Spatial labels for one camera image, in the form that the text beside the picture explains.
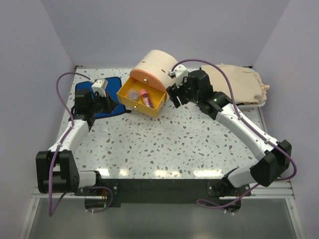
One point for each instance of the yellow drawer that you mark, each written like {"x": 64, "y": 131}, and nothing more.
{"x": 156, "y": 97}

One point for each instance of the beige round drawer cabinet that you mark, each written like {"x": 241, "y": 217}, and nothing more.
{"x": 153, "y": 70}

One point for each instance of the clear box of clips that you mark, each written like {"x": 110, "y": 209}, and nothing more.
{"x": 133, "y": 94}

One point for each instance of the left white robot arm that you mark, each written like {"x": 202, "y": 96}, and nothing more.
{"x": 56, "y": 168}

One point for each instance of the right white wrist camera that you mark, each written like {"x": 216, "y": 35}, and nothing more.
{"x": 178, "y": 73}

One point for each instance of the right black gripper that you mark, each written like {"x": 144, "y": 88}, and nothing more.
{"x": 174, "y": 92}

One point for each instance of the pink pencil case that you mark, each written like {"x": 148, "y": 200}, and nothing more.
{"x": 146, "y": 99}

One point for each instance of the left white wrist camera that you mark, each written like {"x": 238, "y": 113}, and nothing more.
{"x": 99, "y": 87}

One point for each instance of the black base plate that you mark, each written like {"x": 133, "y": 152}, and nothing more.
{"x": 168, "y": 191}

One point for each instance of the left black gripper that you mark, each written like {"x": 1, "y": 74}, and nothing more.
{"x": 110, "y": 105}

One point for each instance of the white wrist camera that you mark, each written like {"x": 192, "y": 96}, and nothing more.
{"x": 178, "y": 73}
{"x": 99, "y": 87}

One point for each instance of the white tray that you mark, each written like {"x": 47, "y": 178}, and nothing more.
{"x": 251, "y": 105}

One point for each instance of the blue cloth mat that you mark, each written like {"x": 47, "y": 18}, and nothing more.
{"x": 114, "y": 84}

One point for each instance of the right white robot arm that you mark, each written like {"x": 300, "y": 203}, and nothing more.
{"x": 272, "y": 155}

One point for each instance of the beige cloth bag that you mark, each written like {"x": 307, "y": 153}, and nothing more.
{"x": 217, "y": 79}

